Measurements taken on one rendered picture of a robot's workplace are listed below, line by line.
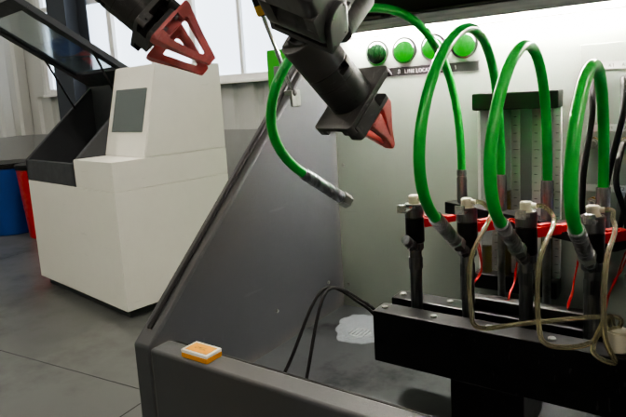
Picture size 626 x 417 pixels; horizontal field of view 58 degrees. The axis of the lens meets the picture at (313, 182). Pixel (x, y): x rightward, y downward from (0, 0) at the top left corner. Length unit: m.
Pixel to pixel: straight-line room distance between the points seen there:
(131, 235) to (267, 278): 2.57
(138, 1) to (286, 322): 0.66
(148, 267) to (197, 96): 1.14
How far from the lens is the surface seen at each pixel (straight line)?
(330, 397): 0.71
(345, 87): 0.67
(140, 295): 3.70
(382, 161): 1.18
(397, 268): 1.22
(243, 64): 5.73
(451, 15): 1.08
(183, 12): 0.75
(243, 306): 1.03
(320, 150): 1.18
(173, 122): 3.70
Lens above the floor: 1.31
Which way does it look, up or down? 9 degrees down
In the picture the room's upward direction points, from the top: 3 degrees counter-clockwise
